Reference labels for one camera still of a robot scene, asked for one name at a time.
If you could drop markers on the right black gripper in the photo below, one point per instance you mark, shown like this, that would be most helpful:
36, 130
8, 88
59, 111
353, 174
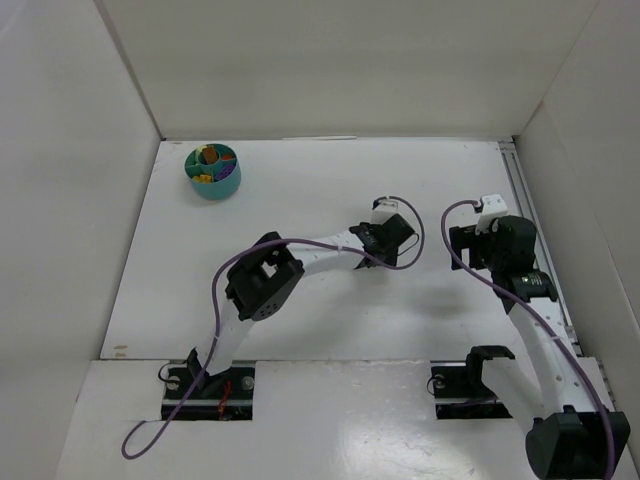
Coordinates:
463, 245

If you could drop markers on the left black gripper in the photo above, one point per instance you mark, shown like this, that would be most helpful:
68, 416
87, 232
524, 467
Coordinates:
376, 248

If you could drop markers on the yellow lego brick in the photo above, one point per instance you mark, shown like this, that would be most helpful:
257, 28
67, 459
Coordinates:
203, 179

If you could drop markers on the brown lego plate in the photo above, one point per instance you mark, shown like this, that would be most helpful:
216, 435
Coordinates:
209, 155

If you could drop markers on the purple long lego brick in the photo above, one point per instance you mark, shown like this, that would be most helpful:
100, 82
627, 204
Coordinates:
226, 170

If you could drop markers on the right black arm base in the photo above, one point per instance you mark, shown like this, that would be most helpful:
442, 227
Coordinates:
458, 390

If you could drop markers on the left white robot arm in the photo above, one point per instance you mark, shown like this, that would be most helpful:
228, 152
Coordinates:
255, 284

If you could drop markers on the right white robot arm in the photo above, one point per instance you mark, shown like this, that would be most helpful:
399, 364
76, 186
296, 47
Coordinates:
569, 432

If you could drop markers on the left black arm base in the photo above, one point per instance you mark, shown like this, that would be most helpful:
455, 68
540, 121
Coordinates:
225, 397

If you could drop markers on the teal round divided container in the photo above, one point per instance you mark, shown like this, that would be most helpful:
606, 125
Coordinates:
194, 165

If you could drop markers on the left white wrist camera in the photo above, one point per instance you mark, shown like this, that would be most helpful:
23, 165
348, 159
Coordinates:
383, 210

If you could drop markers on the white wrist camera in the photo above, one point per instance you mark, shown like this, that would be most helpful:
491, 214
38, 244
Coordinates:
489, 208
383, 210

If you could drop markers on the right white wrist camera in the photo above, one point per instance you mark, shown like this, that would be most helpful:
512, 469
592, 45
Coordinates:
489, 208

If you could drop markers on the aluminium rail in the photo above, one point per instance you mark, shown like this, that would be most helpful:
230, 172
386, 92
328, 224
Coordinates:
526, 208

